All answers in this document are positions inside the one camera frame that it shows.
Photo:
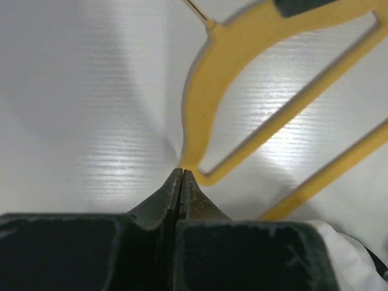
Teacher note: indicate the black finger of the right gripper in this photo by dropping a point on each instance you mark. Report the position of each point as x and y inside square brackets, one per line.
[290, 8]

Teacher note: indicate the yellow plastic hanger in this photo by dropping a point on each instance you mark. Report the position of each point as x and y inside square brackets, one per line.
[234, 45]

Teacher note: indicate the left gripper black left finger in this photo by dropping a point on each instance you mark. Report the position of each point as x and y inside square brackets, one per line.
[93, 251]

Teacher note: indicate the white shirt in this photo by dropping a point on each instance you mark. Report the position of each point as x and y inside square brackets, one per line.
[353, 265]

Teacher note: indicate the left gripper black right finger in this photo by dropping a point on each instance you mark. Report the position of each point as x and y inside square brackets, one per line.
[213, 252]

